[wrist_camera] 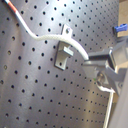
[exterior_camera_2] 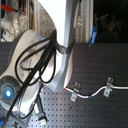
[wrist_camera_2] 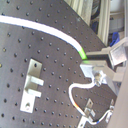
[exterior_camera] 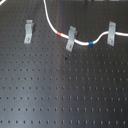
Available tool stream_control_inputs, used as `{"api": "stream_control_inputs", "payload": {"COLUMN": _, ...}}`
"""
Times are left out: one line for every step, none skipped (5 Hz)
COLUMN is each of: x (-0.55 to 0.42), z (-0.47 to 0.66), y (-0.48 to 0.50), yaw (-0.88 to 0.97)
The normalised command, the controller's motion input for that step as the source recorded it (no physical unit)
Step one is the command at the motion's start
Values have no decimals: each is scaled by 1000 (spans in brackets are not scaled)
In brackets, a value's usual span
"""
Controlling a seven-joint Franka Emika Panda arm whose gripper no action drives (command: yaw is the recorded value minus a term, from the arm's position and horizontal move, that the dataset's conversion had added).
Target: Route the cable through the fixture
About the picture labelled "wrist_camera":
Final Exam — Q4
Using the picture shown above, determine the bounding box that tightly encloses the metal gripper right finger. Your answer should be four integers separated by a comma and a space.
84, 48, 116, 70

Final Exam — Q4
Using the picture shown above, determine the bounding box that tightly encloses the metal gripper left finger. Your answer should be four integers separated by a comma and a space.
83, 64, 126, 94

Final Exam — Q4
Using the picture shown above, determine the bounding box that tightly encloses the white braided cable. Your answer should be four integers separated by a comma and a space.
4, 0, 115, 128

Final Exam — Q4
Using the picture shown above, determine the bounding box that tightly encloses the blue clamp at edge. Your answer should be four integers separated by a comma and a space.
114, 24, 128, 36

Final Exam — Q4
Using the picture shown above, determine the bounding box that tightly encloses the black perforated board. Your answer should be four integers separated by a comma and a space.
0, 0, 119, 128

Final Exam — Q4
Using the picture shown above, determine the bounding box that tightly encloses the metal cable clip bracket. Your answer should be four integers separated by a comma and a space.
55, 24, 74, 70

